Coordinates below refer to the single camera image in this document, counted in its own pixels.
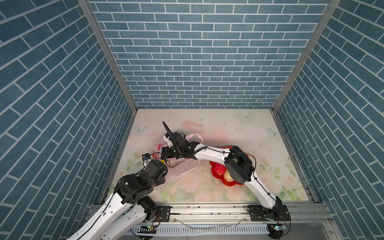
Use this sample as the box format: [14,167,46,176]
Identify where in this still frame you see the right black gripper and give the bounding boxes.
[154,146,184,160]

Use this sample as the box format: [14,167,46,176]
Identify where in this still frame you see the pink plastic bag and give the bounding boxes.
[154,140,201,182]

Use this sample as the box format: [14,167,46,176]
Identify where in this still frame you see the red fake strawberry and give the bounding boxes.
[214,164,227,176]

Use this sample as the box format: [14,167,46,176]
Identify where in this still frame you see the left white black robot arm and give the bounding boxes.
[68,160,168,240]

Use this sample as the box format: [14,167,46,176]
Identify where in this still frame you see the red flower-shaped plate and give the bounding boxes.
[207,146,255,187]

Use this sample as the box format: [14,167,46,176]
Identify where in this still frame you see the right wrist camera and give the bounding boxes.
[163,136,174,148]

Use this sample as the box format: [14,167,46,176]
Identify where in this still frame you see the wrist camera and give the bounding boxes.
[142,153,151,165]
[163,136,174,148]

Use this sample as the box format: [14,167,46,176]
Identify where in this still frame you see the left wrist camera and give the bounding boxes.
[142,153,151,165]

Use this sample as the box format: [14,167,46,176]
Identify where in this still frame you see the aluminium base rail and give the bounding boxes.
[78,202,343,240]

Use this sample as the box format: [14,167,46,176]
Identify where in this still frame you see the left metal corner post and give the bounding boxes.
[78,0,138,115]

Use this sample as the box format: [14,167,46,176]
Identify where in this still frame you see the metal corner post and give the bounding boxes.
[271,0,341,115]
[78,0,138,115]

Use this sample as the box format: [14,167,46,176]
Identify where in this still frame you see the right metal corner post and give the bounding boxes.
[271,0,341,115]

